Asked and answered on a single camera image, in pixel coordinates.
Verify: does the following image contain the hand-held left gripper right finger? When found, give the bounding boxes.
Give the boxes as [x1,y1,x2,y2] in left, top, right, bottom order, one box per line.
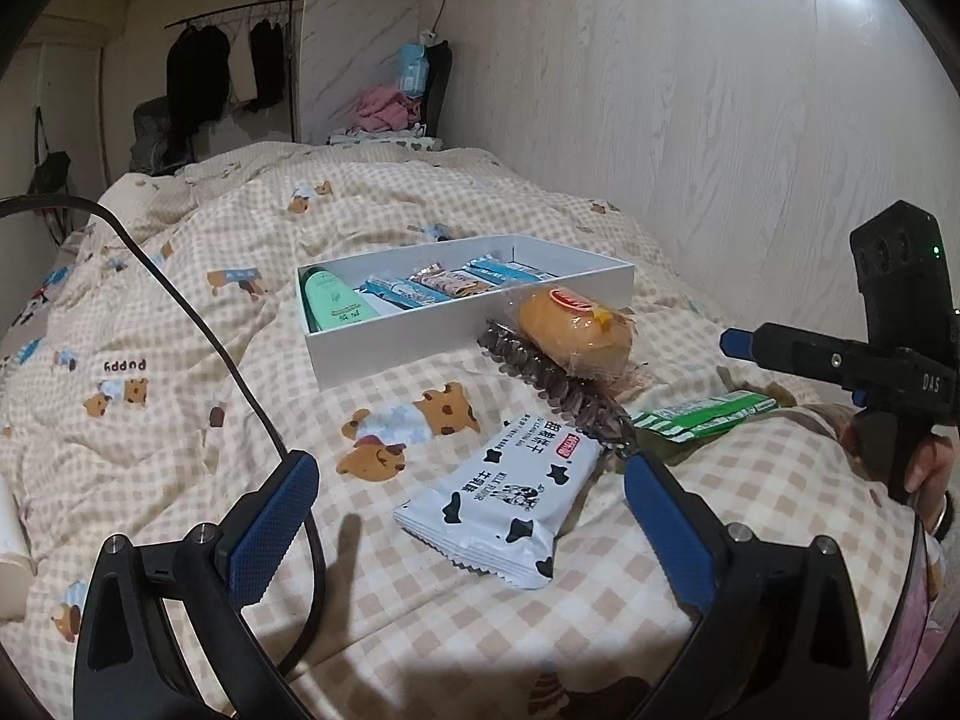
[624,452,875,720]

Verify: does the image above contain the black stand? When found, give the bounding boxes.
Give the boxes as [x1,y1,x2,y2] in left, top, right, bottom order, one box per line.
[423,41,454,149]

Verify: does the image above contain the black hanging bag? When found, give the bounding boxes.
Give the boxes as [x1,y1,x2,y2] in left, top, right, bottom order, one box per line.
[28,106,73,197]

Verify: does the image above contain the wrapped bread bun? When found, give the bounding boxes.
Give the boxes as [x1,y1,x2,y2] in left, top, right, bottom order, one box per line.
[506,283,638,385]

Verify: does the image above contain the cow print snack packet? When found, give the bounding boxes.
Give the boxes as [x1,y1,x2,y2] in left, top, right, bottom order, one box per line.
[394,414,605,590]

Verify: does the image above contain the light blue tissue pack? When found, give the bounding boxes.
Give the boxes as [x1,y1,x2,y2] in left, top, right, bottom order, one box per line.
[395,43,431,95]

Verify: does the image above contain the brown hair claw clip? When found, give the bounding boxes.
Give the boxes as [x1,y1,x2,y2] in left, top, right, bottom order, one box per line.
[477,319,639,460]

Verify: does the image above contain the dark chair with clothes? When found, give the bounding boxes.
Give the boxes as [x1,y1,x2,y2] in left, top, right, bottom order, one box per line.
[129,97,200,175]

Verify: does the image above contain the short black garment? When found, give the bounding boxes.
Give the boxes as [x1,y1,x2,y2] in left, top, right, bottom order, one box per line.
[247,19,287,115]

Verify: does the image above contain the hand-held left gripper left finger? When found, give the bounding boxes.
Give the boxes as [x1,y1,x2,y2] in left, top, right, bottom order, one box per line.
[73,450,321,720]

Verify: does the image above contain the black cable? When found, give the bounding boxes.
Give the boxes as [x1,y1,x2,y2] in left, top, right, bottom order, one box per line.
[0,195,328,681]

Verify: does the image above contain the person's right hand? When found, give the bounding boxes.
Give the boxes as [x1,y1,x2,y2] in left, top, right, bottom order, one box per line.
[840,406,960,541]

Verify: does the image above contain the green striped packet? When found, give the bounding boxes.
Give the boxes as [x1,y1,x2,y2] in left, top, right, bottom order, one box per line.
[628,390,782,443]

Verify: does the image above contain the person's pink clothing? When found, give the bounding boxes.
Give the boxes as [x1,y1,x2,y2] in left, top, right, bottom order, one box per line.
[876,525,960,720]

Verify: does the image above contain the clothes rack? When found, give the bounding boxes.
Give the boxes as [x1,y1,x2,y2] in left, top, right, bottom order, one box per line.
[163,0,306,145]

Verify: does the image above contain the green tube with black cap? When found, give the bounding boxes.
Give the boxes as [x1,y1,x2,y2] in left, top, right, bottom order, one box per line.
[300,268,377,333]

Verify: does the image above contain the white cardboard box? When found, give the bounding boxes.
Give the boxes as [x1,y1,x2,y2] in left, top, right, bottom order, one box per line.
[296,234,637,392]

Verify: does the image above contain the white cylindrical object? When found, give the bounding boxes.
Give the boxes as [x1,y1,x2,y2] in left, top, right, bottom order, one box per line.
[0,476,35,620]

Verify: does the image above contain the brown snack packet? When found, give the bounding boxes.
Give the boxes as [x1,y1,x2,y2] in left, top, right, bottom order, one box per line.
[409,264,493,300]

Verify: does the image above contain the pink cloth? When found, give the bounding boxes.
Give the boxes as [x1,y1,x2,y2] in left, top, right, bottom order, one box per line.
[354,85,425,135]

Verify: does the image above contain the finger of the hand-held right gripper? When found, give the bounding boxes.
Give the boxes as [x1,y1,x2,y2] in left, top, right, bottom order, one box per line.
[718,322,854,392]

